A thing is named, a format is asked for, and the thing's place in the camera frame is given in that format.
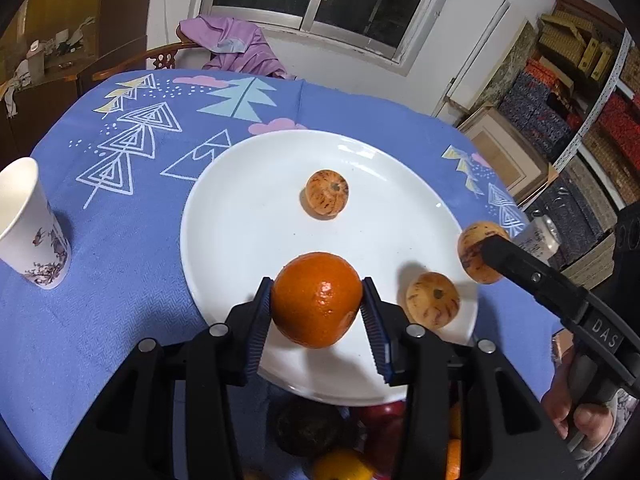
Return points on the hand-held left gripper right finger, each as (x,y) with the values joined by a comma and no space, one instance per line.
(375,335)

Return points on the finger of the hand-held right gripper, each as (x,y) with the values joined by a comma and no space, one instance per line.
(535,280)

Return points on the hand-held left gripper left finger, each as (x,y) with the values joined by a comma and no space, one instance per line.
(257,330)

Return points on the large orange mandarin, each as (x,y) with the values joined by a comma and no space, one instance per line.
(315,300)

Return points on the speckled orange round fruit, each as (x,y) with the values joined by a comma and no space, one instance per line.
(432,300)
(327,194)
(471,255)

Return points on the white plate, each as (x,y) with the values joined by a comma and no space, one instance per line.
(250,240)

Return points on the person's right hand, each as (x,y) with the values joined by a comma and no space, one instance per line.
(557,405)

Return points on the white drink can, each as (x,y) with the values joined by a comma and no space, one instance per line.
(539,240)

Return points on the dark brown fruit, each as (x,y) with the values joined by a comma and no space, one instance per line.
(305,425)

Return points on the yellow green citrus fruit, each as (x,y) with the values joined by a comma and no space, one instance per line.
(342,465)

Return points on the blue printed tablecloth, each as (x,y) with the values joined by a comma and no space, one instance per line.
(125,310)

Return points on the white metal shelf rack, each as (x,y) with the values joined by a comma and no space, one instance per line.
(595,105)

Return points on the white floral paper cup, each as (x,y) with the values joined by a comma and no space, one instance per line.
(30,230)

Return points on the purple cloth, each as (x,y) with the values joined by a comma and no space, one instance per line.
(235,50)

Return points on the wooden chair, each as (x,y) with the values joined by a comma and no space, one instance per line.
(150,57)

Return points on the pile of crumpled papers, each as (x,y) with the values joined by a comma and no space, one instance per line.
(45,52)

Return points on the wooden cabinet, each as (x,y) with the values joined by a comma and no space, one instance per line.
(50,10)

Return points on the wooden picture frame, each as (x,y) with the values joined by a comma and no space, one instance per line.
(500,145)

